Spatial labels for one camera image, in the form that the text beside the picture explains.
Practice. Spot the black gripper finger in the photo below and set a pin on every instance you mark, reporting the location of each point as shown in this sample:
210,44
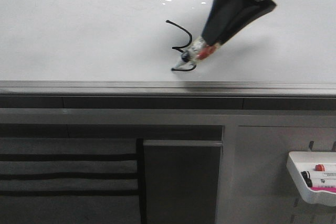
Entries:
252,16
226,19

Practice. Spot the white whiteboard marker with magnet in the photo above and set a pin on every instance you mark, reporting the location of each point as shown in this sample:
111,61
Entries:
193,53

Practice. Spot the white plastic marker tray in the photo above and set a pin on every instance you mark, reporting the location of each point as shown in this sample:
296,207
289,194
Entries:
306,161

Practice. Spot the red capped marker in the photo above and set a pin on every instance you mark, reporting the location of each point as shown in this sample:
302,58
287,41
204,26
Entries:
325,168

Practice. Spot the black capped marker upper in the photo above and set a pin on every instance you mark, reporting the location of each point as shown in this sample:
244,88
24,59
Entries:
318,175

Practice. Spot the black capped marker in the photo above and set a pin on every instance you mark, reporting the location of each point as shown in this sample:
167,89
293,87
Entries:
323,183
318,175

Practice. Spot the black capped marker lower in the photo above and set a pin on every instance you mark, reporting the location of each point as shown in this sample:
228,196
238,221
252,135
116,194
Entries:
323,183

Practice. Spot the dark grey cabinet panel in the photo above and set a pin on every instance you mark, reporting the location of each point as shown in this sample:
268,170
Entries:
181,180

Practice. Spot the white whiteboard with metal frame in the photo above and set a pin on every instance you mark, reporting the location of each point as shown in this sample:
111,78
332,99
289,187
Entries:
126,47

